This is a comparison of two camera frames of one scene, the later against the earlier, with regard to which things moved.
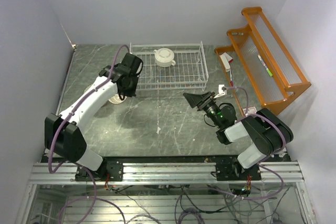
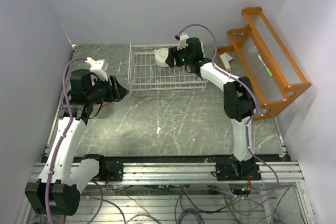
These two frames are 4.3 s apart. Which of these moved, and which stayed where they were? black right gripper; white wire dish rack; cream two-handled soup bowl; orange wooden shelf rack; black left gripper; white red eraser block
Moved: black left gripper; black right gripper
Stayed: cream two-handled soup bowl; white wire dish rack; white red eraser block; orange wooden shelf rack
